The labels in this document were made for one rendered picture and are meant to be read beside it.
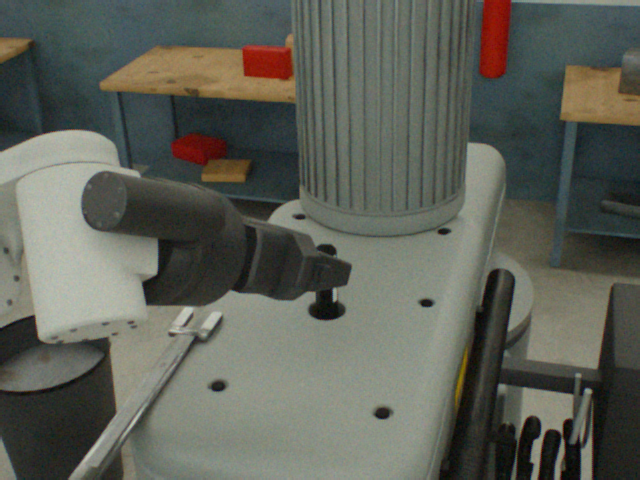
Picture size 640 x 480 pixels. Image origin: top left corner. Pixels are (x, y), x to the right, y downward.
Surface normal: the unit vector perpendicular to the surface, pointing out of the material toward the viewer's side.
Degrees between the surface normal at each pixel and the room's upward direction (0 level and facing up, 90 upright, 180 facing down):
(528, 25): 90
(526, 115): 90
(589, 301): 0
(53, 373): 0
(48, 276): 59
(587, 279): 0
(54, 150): 48
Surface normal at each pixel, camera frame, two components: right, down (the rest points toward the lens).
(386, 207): -0.04, 0.50
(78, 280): 0.11, -0.22
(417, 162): 0.34, 0.45
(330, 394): -0.04, -0.87
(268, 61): -0.33, 0.48
